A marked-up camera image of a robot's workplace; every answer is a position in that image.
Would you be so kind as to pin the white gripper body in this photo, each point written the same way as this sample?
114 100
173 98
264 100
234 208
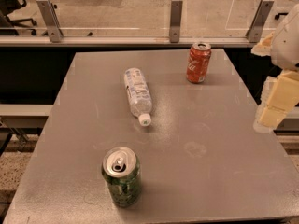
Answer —
288 48

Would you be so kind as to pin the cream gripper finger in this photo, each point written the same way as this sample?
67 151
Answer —
279 97
263 47

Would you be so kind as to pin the clear plastic water bottle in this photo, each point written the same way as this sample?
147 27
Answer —
138 95

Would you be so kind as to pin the black chair base right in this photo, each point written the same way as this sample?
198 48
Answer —
277 16

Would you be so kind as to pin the red soda can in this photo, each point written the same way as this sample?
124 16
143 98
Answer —
198 61

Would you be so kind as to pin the green soda can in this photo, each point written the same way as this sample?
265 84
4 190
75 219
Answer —
121 171

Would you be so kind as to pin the black office chair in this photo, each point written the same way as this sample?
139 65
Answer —
7 25

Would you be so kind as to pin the right metal bracket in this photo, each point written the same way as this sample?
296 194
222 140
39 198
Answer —
254 33

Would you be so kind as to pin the metal bracket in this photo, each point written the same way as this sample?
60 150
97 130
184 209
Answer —
50 19
175 20
254 33

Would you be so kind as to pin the middle metal bracket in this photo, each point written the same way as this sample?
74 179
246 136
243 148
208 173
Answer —
175 20

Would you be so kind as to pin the left metal bracket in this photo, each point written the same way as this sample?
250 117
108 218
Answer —
50 19

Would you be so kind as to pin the metal barrier rail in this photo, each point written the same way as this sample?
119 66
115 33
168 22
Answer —
95 41

